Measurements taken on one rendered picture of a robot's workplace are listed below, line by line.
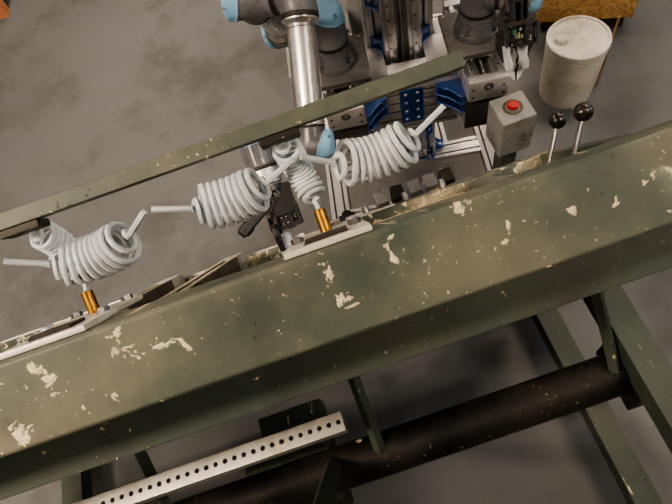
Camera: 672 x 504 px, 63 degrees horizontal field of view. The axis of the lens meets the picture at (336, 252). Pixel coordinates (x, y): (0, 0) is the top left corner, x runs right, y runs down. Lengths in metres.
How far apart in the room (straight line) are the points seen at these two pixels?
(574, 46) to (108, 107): 2.77
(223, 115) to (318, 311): 2.97
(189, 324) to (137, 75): 3.49
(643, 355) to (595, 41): 1.74
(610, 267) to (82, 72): 3.84
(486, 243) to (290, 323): 0.22
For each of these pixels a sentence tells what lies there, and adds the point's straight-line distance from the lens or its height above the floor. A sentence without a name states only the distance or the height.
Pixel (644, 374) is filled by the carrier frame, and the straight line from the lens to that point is 1.78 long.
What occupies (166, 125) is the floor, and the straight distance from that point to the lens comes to 3.62.
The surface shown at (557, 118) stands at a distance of 1.30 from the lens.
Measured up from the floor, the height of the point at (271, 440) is 1.02.
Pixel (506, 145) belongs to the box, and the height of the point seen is 0.81.
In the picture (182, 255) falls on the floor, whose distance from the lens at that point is 3.03.
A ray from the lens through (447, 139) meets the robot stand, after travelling 2.82.
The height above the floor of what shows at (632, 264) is 1.64.
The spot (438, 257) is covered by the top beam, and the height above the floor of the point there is 1.90.
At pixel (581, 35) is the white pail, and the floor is 0.36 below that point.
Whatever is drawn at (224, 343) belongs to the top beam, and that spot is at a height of 1.89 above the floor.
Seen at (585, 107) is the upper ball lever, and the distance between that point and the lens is 1.19.
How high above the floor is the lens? 2.43
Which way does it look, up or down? 61 degrees down
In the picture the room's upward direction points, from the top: 21 degrees counter-clockwise
